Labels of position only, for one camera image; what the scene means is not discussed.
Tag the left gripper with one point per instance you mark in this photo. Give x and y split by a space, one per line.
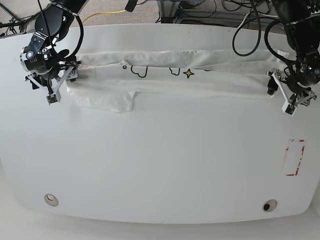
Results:
296 80

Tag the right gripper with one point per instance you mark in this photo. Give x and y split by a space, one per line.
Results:
45 72

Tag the white printed T-shirt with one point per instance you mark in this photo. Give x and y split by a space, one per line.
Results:
110 80

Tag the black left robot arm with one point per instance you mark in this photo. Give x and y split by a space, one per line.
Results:
302 29

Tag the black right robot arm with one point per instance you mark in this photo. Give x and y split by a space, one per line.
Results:
52 26

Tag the red tape rectangle marking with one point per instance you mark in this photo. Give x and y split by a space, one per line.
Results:
293 156

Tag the black tripod stand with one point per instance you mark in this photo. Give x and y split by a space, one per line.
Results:
18 16

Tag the right table grommet hole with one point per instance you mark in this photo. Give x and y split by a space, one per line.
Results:
270 205

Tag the table grommet hole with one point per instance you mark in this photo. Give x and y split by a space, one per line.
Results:
51 200
270 205

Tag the left table grommet hole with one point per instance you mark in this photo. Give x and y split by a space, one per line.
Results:
51 200

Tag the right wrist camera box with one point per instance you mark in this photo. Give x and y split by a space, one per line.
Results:
54 98

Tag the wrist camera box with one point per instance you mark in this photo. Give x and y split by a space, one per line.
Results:
289 108
54 98

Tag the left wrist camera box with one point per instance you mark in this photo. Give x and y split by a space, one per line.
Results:
289 108

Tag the aluminium frame stand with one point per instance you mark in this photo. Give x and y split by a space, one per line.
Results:
220 13

